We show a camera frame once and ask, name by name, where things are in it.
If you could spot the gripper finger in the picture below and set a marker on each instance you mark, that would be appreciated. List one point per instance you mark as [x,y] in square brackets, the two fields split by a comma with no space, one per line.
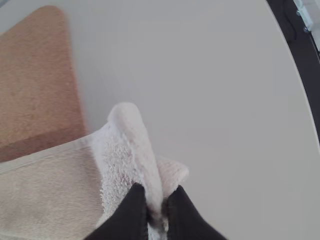
[190,220]
[125,217]

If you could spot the pale towel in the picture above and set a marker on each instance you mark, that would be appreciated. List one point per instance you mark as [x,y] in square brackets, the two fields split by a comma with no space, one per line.
[50,190]

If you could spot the cork mat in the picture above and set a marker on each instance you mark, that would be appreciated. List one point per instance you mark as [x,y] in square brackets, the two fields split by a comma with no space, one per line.
[35,87]

